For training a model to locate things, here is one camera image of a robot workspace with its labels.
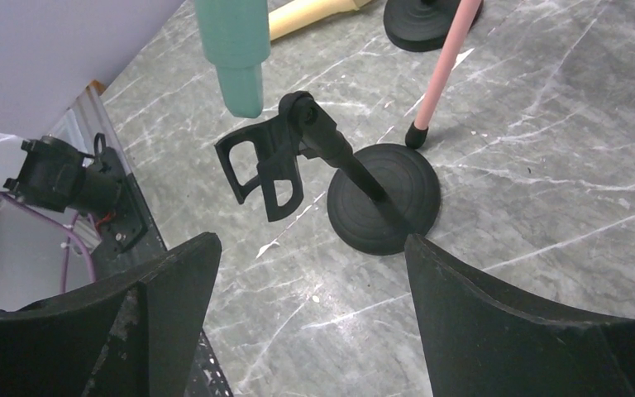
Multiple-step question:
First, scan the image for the black round-base mic stand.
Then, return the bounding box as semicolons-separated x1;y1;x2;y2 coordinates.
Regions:
383;0;462;53
215;91;442;256

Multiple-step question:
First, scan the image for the teal microphone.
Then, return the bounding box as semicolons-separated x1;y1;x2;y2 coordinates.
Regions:
194;0;270;118

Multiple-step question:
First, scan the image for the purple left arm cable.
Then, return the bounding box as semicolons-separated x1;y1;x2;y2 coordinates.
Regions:
0;191;99;294

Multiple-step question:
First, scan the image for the pink music stand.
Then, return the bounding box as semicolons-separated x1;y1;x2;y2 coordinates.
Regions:
405;0;482;149

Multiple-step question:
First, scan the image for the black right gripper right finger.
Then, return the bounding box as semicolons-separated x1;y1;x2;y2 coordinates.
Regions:
404;235;635;396

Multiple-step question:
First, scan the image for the yellow microphone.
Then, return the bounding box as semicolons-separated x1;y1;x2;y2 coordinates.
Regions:
269;0;370;41

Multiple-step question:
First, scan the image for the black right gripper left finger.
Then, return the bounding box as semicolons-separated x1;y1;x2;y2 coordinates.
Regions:
0;232;222;396

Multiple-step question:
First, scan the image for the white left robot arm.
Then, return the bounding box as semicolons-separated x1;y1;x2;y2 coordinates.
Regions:
0;133;122;215

